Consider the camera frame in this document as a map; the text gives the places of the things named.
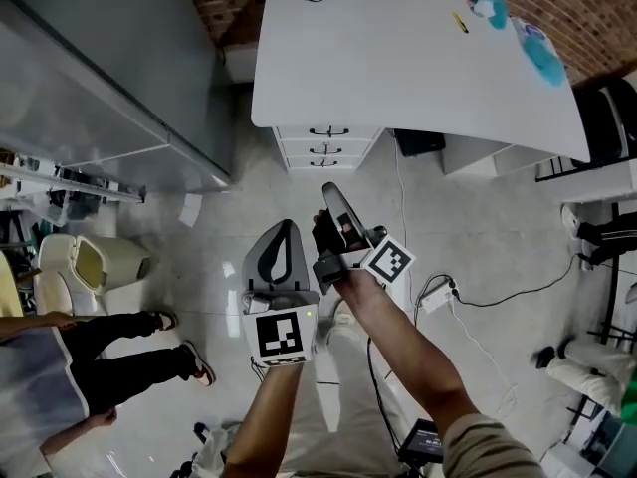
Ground teal cloth packet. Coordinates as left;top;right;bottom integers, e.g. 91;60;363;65
512;15;568;89

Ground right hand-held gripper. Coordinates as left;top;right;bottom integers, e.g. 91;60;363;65
312;182;418;296

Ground person's white shoe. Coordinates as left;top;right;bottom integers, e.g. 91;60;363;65
325;299;357;331

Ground black storage basket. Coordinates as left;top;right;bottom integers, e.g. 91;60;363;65
395;127;447;158

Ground beige trash bin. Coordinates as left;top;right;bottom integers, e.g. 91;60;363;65
37;234;153;318

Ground black office chair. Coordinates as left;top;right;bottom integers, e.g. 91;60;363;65
171;420;235;478

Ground black display device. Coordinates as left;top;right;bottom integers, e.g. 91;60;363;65
397;418;444;467

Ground person's left forearm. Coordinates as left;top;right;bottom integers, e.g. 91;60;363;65
223;363;305;478

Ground white desk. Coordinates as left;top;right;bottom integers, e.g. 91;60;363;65
250;0;593;173

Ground person's right forearm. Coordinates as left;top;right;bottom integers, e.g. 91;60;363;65
332;266;482;442

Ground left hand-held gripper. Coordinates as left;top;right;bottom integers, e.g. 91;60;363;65
241;219;319;367

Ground black metal frame table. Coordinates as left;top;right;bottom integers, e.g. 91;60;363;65
564;201;637;422

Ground white power strip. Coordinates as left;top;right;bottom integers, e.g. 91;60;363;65
417;279;459;313

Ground white shelf cabinet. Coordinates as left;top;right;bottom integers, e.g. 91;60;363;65
534;156;637;203

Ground person's striped shirt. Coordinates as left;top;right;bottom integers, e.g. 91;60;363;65
440;412;548;478

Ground black device cable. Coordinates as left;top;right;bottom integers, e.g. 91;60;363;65
366;336;404;457

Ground white metal shelf rack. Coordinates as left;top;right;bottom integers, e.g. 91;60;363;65
0;154;148;218

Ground black power cable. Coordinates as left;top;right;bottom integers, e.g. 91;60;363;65
417;254;583;308

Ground black folding chair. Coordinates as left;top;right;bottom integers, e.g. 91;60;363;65
571;72;637;163

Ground person's right hand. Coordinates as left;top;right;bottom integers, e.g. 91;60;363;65
311;208;344;258

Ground teal and white plush toy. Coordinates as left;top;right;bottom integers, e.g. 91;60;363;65
470;0;510;32

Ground person's beige trousers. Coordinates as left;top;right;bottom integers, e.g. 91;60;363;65
278;316;404;478

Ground coiled white cable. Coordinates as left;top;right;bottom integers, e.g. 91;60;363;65
447;299;519;417

